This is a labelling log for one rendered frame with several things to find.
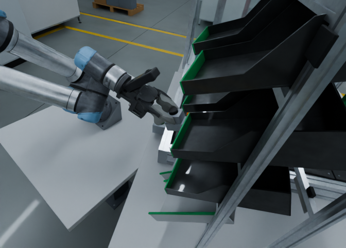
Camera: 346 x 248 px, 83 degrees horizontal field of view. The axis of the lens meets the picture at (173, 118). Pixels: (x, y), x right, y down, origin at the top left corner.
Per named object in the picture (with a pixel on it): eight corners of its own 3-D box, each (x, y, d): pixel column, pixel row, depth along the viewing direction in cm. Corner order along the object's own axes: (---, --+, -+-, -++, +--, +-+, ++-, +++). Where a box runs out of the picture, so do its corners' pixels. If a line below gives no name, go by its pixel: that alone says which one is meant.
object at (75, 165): (-6, 135, 102) (-8, 132, 100) (126, 76, 158) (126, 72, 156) (69, 232, 74) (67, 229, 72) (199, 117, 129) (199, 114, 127)
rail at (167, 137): (157, 162, 97) (158, 148, 90) (184, 75, 162) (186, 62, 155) (168, 164, 97) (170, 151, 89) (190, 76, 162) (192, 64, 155)
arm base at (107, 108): (86, 115, 115) (72, 111, 106) (98, 92, 114) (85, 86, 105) (103, 127, 109) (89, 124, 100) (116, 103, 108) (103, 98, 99)
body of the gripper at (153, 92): (152, 107, 69) (124, 87, 68) (162, 91, 63) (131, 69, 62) (142, 120, 64) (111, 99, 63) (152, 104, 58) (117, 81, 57)
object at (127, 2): (92, 7, 556) (90, -10, 528) (108, 2, 613) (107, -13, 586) (131, 16, 535) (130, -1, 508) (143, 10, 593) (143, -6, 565)
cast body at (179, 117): (167, 130, 65) (160, 113, 61) (171, 122, 68) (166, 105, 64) (190, 132, 61) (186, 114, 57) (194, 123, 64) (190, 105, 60)
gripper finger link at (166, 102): (176, 115, 70) (153, 103, 68) (184, 105, 65) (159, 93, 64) (175, 121, 68) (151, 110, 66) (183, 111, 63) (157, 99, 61)
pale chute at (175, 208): (156, 221, 65) (148, 213, 64) (171, 187, 74) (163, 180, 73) (234, 225, 48) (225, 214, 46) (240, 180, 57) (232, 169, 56)
